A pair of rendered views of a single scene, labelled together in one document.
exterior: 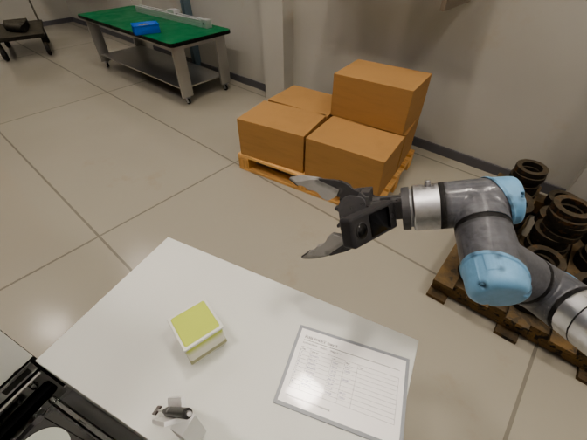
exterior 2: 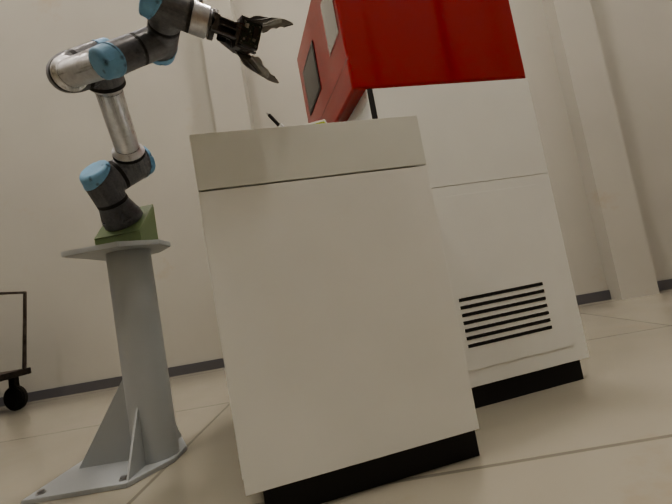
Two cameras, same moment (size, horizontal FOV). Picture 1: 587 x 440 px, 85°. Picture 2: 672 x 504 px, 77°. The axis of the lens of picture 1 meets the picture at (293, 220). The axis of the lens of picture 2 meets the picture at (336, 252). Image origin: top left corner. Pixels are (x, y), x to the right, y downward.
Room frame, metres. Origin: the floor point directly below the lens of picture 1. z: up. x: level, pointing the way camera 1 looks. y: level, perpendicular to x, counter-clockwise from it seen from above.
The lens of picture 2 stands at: (1.28, -0.66, 0.53)
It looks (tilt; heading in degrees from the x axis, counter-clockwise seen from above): 4 degrees up; 140
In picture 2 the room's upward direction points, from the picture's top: 10 degrees counter-clockwise
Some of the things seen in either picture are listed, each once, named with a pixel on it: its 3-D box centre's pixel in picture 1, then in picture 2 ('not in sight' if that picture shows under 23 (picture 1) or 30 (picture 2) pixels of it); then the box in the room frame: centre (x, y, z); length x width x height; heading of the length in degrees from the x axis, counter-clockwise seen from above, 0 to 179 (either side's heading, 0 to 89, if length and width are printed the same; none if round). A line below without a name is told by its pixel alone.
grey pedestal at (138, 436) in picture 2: not in sight; (116, 356); (-0.57, -0.30, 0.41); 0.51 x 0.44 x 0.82; 49
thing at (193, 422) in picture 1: (176, 419); not in sight; (0.14, 0.17, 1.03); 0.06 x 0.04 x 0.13; 64
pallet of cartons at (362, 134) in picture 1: (328, 125); not in sight; (2.33, -0.28, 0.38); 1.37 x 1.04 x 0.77; 47
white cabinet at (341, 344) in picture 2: not in sight; (313, 322); (-0.01, 0.24, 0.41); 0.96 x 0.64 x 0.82; 154
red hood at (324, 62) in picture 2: not in sight; (392, 66); (0.03, 0.94, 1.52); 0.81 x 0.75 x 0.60; 154
